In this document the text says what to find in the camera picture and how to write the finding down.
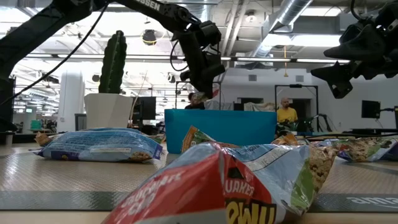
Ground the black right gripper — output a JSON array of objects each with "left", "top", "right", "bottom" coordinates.
[{"left": 310, "top": 2, "right": 398, "bottom": 100}]

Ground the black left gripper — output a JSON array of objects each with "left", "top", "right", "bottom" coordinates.
[{"left": 179, "top": 46, "right": 226, "bottom": 100}]

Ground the red chocolate chip granola bar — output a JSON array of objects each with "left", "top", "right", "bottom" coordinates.
[{"left": 101, "top": 141, "right": 340, "bottom": 224}]

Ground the light blue wrapper granola bar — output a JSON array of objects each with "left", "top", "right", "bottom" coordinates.
[{"left": 312, "top": 139, "right": 340, "bottom": 148}]

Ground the purple green wrapper granola bar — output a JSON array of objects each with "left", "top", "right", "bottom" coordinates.
[{"left": 337, "top": 136, "right": 398, "bottom": 163}]

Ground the granola bar orange end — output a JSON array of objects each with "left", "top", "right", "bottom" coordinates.
[{"left": 34, "top": 132, "right": 62, "bottom": 147}]

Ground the person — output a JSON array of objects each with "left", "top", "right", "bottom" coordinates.
[
  {"left": 276, "top": 97, "right": 299, "bottom": 124},
  {"left": 185, "top": 92, "right": 206, "bottom": 110}
]

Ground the blue plastic bin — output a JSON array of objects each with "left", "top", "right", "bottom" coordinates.
[{"left": 164, "top": 108, "right": 277, "bottom": 155}]

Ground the black computer monitor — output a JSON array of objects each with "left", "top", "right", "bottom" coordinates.
[{"left": 132, "top": 96, "right": 157, "bottom": 121}]

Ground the long ceiling light strip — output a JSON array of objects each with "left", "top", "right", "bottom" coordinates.
[{"left": 26, "top": 53, "right": 351, "bottom": 64}]

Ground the yellow hanging pendant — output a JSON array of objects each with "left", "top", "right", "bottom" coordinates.
[{"left": 282, "top": 45, "right": 289, "bottom": 78}]

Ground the round black ceiling device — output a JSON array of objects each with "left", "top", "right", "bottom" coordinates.
[{"left": 142, "top": 29, "right": 157, "bottom": 47}]

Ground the white planter pot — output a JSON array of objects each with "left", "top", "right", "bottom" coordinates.
[{"left": 83, "top": 93, "right": 134, "bottom": 131}]

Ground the white round column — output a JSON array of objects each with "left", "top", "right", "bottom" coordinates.
[{"left": 57, "top": 70, "right": 85, "bottom": 133}]

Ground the grey textured table mat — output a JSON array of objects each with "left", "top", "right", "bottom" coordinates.
[{"left": 0, "top": 151, "right": 398, "bottom": 212}]

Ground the black upright stand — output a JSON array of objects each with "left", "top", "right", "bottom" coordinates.
[{"left": 0, "top": 77, "right": 17, "bottom": 132}]

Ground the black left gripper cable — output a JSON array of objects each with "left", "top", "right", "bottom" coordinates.
[{"left": 169, "top": 39, "right": 189, "bottom": 72}]

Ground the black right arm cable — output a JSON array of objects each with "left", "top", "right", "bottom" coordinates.
[{"left": 350, "top": 0, "right": 367, "bottom": 21}]

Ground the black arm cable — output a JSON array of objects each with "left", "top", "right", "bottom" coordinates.
[
  {"left": 350, "top": 0, "right": 367, "bottom": 21},
  {"left": 0, "top": 2, "right": 109, "bottom": 106}
]

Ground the small black wall monitor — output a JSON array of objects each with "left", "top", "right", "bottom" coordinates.
[{"left": 361, "top": 100, "right": 381, "bottom": 119}]

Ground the silver ceiling air duct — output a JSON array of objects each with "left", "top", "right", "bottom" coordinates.
[{"left": 248, "top": 0, "right": 313, "bottom": 58}]

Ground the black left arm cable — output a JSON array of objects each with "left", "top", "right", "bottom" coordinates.
[{"left": 0, "top": 2, "right": 109, "bottom": 106}]

